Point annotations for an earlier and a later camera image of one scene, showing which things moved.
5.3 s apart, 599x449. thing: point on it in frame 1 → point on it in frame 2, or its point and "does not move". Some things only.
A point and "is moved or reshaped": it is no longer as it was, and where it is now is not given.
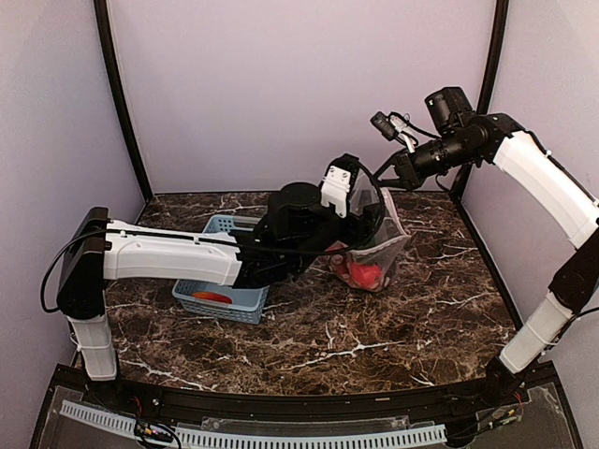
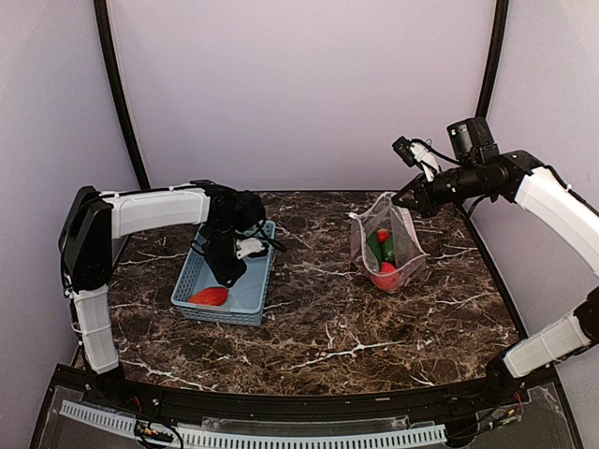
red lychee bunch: [341, 263] → [383, 236]
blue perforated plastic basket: [239, 303] does not move
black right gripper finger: [392, 161] → [404, 198]
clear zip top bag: [379, 236] is moved or reshaped
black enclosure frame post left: [109, 46] does not move
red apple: [365, 275] → [389, 278]
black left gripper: [348, 237] → [225, 272]
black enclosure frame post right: [487, 85] does not move
